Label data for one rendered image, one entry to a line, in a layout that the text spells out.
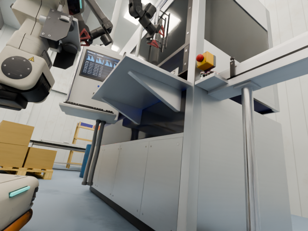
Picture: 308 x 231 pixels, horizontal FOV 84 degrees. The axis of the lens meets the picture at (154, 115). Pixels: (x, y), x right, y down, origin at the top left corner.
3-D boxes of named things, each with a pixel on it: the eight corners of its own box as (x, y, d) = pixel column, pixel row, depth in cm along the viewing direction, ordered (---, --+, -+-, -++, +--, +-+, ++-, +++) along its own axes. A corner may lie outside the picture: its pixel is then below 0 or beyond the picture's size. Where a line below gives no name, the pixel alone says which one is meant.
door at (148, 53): (132, 86, 184) (140, 42, 201) (155, 68, 145) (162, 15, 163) (131, 86, 184) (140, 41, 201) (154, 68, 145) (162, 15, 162)
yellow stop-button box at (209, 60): (205, 72, 98) (206, 62, 100) (216, 67, 92) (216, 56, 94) (195, 67, 94) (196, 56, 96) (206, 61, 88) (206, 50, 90)
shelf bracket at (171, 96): (177, 112, 100) (178, 92, 104) (180, 111, 98) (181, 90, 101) (123, 94, 84) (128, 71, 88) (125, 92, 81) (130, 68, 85)
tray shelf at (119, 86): (144, 114, 156) (144, 112, 157) (202, 90, 98) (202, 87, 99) (90, 98, 133) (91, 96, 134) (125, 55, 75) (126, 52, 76)
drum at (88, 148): (98, 177, 439) (104, 147, 462) (103, 179, 396) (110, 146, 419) (77, 175, 415) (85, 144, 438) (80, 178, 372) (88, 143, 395)
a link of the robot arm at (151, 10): (128, 12, 101) (134, 9, 95) (138, -4, 102) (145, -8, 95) (142, 27, 109) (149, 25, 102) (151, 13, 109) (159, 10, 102)
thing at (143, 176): (145, 192, 286) (152, 140, 312) (294, 248, 116) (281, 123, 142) (84, 189, 238) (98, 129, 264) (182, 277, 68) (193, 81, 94)
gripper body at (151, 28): (147, 40, 111) (140, 31, 106) (153, 27, 113) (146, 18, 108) (154, 38, 107) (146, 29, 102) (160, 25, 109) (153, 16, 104)
